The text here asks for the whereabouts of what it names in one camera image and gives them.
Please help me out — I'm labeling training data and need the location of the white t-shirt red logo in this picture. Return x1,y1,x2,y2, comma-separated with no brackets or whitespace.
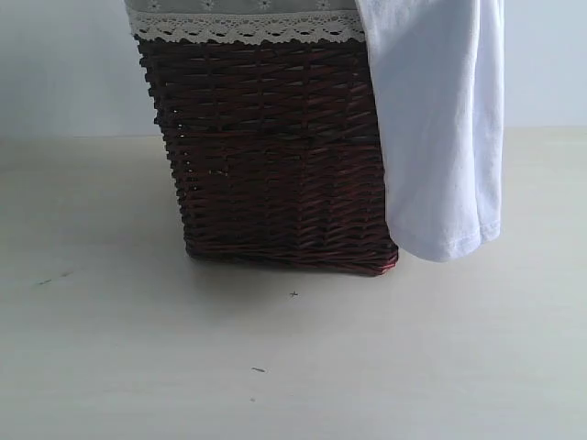
357,0,504,262

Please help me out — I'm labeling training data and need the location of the dark brown wicker basket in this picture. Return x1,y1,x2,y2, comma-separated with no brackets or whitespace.
138,38,399,276

